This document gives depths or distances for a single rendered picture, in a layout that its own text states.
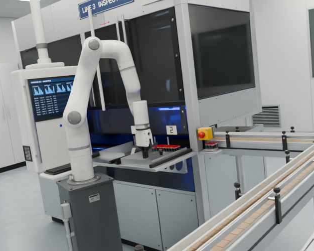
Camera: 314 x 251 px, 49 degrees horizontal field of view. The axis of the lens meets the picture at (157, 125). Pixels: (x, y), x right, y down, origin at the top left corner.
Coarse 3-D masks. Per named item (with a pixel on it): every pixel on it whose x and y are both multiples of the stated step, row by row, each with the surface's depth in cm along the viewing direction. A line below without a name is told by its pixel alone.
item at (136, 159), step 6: (150, 150) 232; (180, 150) 215; (126, 156) 215; (132, 156) 219; (138, 156) 223; (150, 156) 221; (156, 156) 219; (162, 156) 202; (168, 156) 206; (126, 162) 209; (132, 162) 206; (138, 162) 202; (144, 162) 199; (150, 162) 196
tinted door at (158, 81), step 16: (144, 16) 228; (160, 16) 220; (128, 32) 240; (144, 32) 231; (160, 32) 222; (144, 48) 233; (160, 48) 224; (144, 64) 236; (160, 64) 227; (144, 80) 239; (160, 80) 229; (176, 80) 221; (144, 96) 242; (160, 96) 232; (176, 96) 223
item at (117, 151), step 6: (126, 144) 262; (132, 144) 267; (156, 144) 250; (102, 150) 245; (108, 150) 249; (114, 150) 253; (120, 150) 253; (126, 150) 250; (138, 150) 236; (108, 156) 237; (114, 156) 233; (120, 156) 229
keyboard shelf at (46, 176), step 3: (93, 165) 253; (96, 165) 255; (69, 171) 240; (42, 174) 242; (45, 174) 240; (48, 174) 239; (57, 174) 236; (60, 174) 235; (63, 174) 236; (66, 174) 238; (69, 174) 239; (45, 177) 237; (48, 177) 234; (51, 177) 232; (54, 177) 232; (57, 177) 233; (60, 177) 235
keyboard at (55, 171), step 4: (68, 164) 252; (52, 168) 246; (56, 168) 244; (60, 168) 242; (64, 168) 241; (68, 168) 243; (44, 172) 243; (48, 172) 240; (52, 172) 237; (56, 172) 237; (60, 172) 237
